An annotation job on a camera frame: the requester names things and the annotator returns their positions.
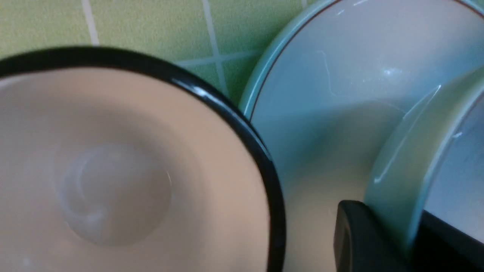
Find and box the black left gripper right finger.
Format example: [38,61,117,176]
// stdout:
[414,211,484,272]

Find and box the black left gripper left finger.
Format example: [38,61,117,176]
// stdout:
[334,200,413,272]

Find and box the pale blue plain plate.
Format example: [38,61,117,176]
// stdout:
[240,0,484,272]

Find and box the light green checkered tablecloth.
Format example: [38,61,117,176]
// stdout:
[0,0,313,104]

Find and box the white cup black rim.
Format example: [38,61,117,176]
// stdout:
[1,46,286,272]

